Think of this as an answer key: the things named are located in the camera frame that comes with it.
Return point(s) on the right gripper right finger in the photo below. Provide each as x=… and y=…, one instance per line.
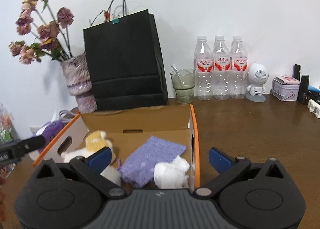
x=229, y=169

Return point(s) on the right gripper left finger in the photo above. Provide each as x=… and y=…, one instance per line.
x=89, y=169

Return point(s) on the white and yellow plush sheep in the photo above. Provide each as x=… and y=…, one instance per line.
x=94, y=142

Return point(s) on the purple knitted cloth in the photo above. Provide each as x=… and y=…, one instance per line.
x=138, y=168

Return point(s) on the person's left hand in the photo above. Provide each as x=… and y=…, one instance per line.
x=2, y=198

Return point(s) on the purple tissue pack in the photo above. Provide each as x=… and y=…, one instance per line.
x=50, y=129

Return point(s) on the red pumpkin cardboard box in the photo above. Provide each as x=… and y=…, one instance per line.
x=129, y=129

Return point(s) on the white robot figurine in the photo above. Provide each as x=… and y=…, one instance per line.
x=257, y=77

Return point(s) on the small decorated tin box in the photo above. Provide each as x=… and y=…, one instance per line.
x=285, y=88

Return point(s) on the green glass cup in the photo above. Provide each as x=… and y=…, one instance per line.
x=183, y=82

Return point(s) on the black cosmetic bottle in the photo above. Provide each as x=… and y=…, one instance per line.
x=303, y=93

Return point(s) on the white charger power strip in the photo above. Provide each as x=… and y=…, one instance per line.
x=314, y=108

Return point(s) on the black paper shopping bag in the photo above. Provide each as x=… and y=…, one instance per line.
x=125, y=62

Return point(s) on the middle water bottle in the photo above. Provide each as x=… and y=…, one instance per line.
x=222, y=67

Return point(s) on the water bottle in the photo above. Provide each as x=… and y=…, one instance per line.
x=239, y=68
x=222, y=67
x=203, y=63

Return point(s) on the left water bottle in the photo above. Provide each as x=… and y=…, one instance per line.
x=203, y=63

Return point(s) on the right water bottle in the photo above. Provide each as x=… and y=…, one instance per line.
x=239, y=68

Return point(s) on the dried pink rose bouquet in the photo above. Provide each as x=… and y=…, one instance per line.
x=50, y=31

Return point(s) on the teal binder clip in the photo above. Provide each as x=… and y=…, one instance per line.
x=115, y=21

